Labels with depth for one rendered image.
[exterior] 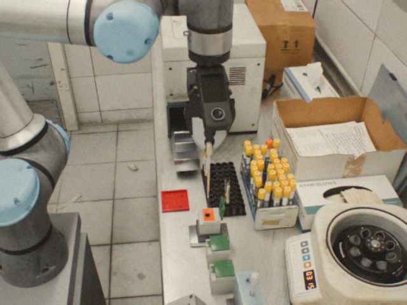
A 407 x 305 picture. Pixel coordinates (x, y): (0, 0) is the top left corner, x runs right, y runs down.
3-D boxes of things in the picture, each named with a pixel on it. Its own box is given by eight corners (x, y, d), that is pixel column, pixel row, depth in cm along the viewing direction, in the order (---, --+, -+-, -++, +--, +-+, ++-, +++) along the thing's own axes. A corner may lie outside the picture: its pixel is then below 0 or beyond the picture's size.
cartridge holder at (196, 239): (188, 229, 102) (188, 218, 100) (226, 226, 103) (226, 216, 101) (190, 247, 98) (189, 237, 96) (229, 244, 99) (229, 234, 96)
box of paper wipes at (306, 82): (281, 82, 153) (286, 50, 145) (312, 80, 155) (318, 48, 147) (304, 118, 137) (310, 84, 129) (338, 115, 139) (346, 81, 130)
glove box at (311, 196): (290, 202, 109) (296, 175, 103) (377, 194, 111) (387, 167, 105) (304, 241, 99) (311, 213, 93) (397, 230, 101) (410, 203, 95)
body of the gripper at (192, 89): (224, 91, 84) (226, 34, 76) (231, 117, 77) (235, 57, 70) (185, 94, 83) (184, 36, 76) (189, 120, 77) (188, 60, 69)
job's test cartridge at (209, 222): (198, 227, 101) (198, 208, 97) (217, 225, 101) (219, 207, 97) (199, 240, 98) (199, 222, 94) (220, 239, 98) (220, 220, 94)
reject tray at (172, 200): (160, 192, 111) (160, 190, 111) (187, 190, 112) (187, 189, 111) (161, 212, 106) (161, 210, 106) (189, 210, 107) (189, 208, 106)
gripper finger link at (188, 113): (207, 129, 82) (210, 90, 77) (208, 135, 81) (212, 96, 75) (182, 130, 81) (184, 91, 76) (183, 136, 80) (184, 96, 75)
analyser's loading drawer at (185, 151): (170, 125, 130) (170, 111, 127) (192, 124, 131) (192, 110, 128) (175, 171, 115) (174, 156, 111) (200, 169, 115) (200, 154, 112)
